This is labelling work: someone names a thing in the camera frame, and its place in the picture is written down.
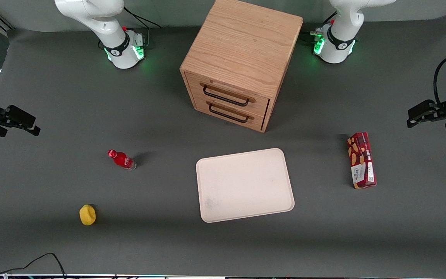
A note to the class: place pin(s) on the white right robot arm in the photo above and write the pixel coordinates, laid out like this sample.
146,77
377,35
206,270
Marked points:
103,23

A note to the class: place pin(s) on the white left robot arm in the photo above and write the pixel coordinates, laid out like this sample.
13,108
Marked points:
341,35

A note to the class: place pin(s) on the red cookie box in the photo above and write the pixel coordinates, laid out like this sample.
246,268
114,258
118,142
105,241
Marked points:
362,162

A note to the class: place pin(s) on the cream rectangular tray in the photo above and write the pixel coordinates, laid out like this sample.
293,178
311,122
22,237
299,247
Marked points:
244,186

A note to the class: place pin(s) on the grey table mat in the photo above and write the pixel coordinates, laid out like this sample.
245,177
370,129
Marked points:
52,97

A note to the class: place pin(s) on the small red cola bottle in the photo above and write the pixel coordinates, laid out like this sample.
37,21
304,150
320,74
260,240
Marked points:
122,159

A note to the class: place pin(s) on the yellow lemon toy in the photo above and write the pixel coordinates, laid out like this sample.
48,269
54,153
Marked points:
87,215

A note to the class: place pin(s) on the wooden drawer front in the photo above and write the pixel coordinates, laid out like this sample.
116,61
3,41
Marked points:
201,104
261,104

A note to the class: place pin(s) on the wooden drawer cabinet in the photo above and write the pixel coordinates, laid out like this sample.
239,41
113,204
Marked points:
242,42

